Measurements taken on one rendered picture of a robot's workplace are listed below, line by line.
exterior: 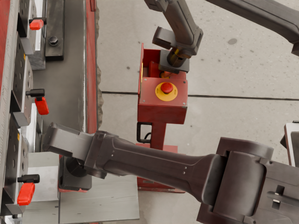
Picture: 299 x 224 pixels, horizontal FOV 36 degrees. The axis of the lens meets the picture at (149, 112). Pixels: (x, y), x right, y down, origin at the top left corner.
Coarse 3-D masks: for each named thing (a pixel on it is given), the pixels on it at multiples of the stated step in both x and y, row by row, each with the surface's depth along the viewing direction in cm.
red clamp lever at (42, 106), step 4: (28, 92) 99; (32, 92) 98; (36, 92) 98; (40, 92) 99; (44, 92) 100; (32, 96) 99; (36, 96) 99; (40, 96) 99; (36, 100) 101; (40, 100) 101; (44, 100) 102; (36, 104) 102; (40, 104) 102; (44, 104) 103; (40, 108) 103; (44, 108) 104; (40, 112) 105; (44, 112) 105; (48, 112) 107
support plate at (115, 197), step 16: (32, 160) 109; (48, 160) 109; (112, 176) 108; (128, 176) 108; (64, 192) 105; (80, 192) 105; (96, 192) 106; (112, 192) 106; (128, 192) 106; (32, 208) 103; (48, 208) 103; (64, 208) 103; (80, 208) 103; (96, 208) 104; (112, 208) 104; (128, 208) 104
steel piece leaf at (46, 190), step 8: (32, 168) 108; (40, 168) 108; (48, 168) 108; (56, 168) 108; (40, 176) 107; (48, 176) 107; (56, 176) 107; (40, 184) 106; (48, 184) 106; (56, 184) 106; (40, 192) 105; (48, 192) 105; (56, 192) 105; (32, 200) 104; (40, 200) 104; (48, 200) 104
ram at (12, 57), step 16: (0, 0) 83; (16, 0) 97; (0, 16) 82; (16, 16) 96; (0, 32) 82; (0, 48) 81; (0, 64) 81; (0, 80) 80; (0, 96) 80; (0, 176) 77; (0, 192) 76; (0, 208) 76
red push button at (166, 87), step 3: (162, 84) 144; (165, 84) 144; (168, 84) 144; (171, 84) 145; (162, 87) 144; (165, 87) 144; (168, 87) 144; (171, 87) 144; (162, 90) 143; (165, 90) 143; (168, 90) 143; (171, 90) 144; (165, 93) 145; (168, 93) 146
